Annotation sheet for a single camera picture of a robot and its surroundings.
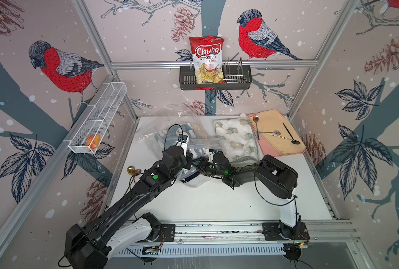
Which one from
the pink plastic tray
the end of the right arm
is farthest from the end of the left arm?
the pink plastic tray

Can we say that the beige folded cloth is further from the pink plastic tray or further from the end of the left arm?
the end of the left arm

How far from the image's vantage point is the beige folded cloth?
3.39 ft

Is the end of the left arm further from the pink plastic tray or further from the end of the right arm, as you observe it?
the pink plastic tray

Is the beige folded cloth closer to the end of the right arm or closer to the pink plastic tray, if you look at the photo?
the pink plastic tray

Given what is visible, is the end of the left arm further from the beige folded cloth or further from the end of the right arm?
the beige folded cloth
